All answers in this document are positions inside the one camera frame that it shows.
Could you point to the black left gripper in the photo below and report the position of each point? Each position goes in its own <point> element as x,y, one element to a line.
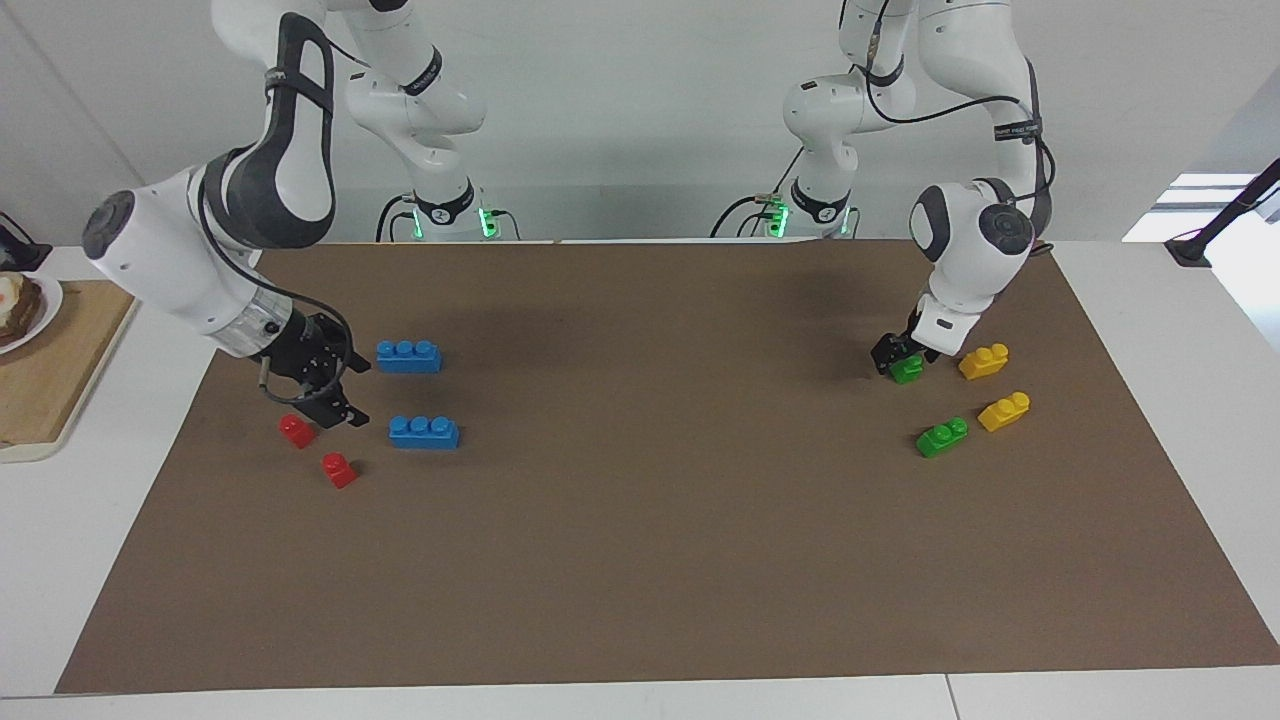
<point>900,342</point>

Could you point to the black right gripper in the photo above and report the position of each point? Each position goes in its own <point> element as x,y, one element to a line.
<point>305,355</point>

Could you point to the green two-stud block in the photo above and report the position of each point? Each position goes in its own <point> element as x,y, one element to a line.
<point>908,373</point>
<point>941,439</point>

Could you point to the blue three-stud block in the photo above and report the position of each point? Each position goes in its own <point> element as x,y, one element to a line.
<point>408,358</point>
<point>424,433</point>

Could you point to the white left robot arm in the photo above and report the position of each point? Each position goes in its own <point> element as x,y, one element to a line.
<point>960,240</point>

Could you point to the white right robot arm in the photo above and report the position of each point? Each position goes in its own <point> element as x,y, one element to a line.
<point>180,260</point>

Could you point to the red one-stud block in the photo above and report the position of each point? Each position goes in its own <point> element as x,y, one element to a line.
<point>339,471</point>
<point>296,431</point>

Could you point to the yellow two-stud block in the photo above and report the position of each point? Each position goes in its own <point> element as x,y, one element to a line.
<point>983,362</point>
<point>1003,412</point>

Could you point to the wooden cutting board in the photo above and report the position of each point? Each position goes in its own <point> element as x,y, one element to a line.
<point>50,380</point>

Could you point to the black clamp stand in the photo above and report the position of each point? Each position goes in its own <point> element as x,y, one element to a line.
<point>1190,247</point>

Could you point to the white plate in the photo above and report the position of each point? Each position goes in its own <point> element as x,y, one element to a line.
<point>50,305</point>

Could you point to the brown table mat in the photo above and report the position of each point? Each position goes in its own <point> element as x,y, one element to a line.
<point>640,550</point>

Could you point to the sandwich with egg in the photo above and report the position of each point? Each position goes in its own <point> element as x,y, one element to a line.
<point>18,310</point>

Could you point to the black clamp mount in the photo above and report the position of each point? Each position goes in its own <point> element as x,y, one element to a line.
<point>20,250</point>

